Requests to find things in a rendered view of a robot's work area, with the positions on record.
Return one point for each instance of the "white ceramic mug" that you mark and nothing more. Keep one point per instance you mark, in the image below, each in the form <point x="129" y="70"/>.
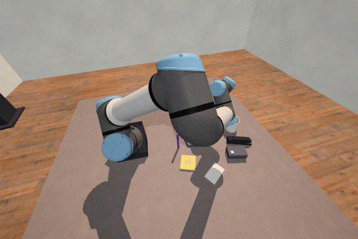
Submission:
<point x="233" y="128"/>

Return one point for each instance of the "yellow sticky note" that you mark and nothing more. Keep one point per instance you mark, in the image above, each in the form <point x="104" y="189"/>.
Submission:
<point x="187" y="162"/>

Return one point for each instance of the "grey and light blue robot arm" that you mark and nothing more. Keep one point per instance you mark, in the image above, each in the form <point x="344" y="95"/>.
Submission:
<point x="180" y="87"/>

